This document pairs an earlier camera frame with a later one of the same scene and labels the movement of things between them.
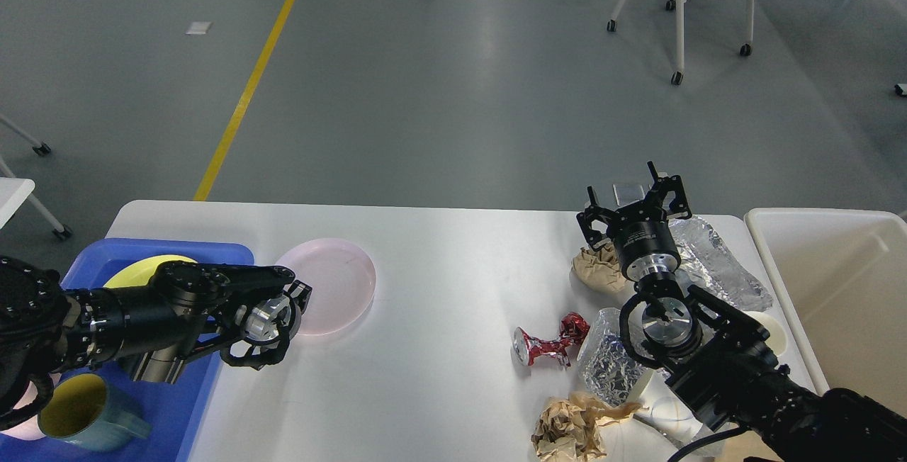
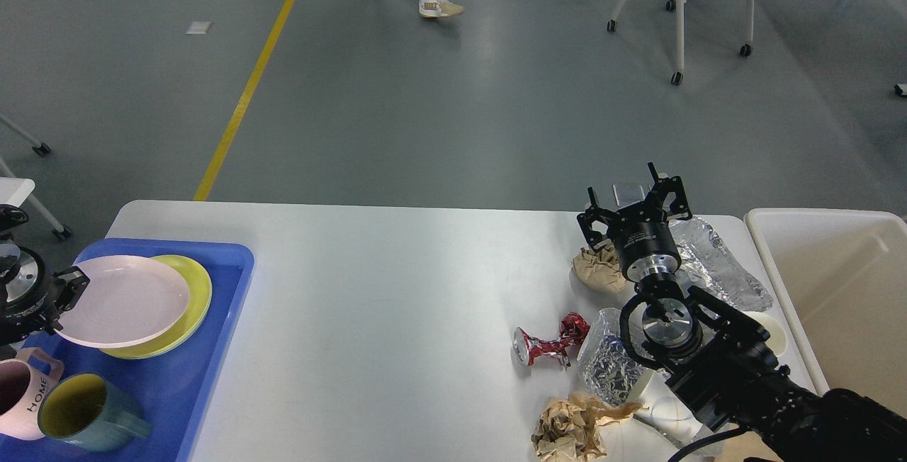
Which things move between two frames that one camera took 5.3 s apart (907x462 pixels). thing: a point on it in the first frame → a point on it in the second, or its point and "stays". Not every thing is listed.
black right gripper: (646, 246) stays
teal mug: (80, 412) stays
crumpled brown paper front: (566, 429) stays
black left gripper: (275, 319) → (23, 285)
